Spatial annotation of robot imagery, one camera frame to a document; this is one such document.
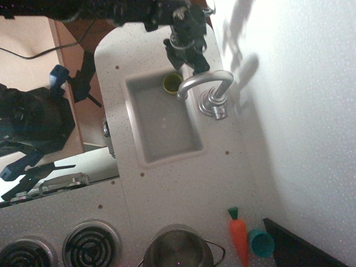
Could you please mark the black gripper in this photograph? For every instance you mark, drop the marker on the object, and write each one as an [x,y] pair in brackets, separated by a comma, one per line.
[188,27]

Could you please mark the silver curved faucet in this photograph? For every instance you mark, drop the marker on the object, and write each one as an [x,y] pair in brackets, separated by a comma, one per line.
[212,102]

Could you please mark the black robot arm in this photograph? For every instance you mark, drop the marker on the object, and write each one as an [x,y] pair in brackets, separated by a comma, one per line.
[150,13]

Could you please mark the yellow-green plastic cup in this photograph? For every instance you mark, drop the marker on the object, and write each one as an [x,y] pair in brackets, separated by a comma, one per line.
[171,83]

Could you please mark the grey toy sink basin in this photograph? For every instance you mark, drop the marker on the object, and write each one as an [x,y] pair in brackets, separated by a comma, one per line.
[164,128]

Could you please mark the silver stove knob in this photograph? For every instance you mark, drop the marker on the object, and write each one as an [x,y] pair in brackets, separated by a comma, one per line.
[107,135]

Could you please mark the blue black clamp upper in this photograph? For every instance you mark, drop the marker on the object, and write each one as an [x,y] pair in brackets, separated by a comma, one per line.
[80,83]

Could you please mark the blue black clamp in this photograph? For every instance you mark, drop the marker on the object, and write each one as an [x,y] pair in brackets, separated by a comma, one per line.
[80,83]
[31,174]

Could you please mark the black bag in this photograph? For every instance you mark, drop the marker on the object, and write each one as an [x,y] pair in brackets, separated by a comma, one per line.
[34,120]

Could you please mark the orange toy carrot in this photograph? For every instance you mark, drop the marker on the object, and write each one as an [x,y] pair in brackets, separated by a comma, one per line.
[239,236]

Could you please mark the stainless steel pot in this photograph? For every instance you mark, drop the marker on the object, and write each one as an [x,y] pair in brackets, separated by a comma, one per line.
[180,247]

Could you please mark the blue black clamp lower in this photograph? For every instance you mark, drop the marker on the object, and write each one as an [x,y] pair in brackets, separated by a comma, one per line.
[31,174]

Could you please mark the teal plastic cup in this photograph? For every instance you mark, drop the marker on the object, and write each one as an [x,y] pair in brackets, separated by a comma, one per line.
[261,243]

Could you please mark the black coil burner middle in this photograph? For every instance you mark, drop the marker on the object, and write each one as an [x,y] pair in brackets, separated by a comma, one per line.
[92,243]

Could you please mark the black coil burner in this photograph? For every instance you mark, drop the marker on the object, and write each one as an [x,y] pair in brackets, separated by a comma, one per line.
[29,251]
[92,243]

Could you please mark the black triangular panel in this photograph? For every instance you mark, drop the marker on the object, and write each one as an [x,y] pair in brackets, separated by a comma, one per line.
[291,250]

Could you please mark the black coil burner left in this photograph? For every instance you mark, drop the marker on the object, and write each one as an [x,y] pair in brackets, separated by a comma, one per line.
[29,251]

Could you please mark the silver oven door handle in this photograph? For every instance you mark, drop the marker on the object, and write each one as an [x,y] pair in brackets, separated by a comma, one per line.
[69,181]

